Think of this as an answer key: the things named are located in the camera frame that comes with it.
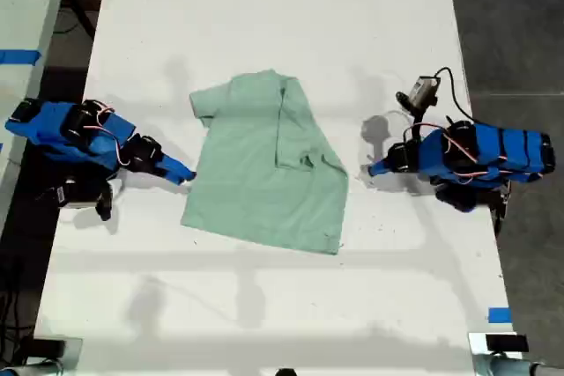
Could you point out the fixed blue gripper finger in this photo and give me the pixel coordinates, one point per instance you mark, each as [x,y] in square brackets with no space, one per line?
[176,164]
[380,164]

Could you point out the white side table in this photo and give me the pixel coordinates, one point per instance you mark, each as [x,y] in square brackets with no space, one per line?
[26,41]

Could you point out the short blue tape strip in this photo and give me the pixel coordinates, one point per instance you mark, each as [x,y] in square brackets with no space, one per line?
[500,315]

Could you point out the black round object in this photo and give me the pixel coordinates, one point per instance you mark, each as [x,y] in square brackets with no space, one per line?
[285,372]

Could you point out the wide black box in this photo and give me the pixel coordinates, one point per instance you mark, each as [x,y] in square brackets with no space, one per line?
[506,343]

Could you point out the black camera stalk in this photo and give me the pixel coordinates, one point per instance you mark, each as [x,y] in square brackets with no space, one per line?
[420,118]

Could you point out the small black box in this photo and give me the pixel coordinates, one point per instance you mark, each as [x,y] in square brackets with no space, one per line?
[48,347]

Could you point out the metal pipe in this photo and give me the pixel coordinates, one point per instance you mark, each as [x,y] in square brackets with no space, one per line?
[31,368]
[515,367]

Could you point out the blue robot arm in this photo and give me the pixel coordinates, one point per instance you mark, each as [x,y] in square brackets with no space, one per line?
[484,156]
[66,134]

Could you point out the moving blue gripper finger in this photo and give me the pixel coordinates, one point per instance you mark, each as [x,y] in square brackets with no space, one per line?
[380,172]
[174,177]

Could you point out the long blue tape strip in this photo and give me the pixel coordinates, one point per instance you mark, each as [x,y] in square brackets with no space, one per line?
[20,56]

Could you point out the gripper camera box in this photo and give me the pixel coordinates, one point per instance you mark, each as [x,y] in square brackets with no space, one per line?
[420,92]
[81,195]

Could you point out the pale green T-shirt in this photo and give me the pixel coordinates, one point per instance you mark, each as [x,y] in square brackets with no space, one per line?
[264,173]

